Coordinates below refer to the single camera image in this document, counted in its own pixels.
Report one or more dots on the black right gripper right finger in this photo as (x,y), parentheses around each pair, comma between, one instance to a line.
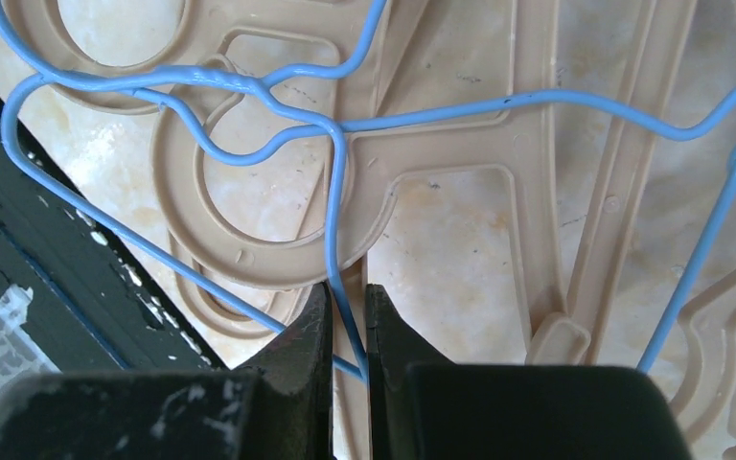
(425,406)

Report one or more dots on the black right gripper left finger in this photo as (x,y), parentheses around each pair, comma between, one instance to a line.
(276,405)

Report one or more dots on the blue wire hanger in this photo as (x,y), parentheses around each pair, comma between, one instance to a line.
(370,156)
(711,209)

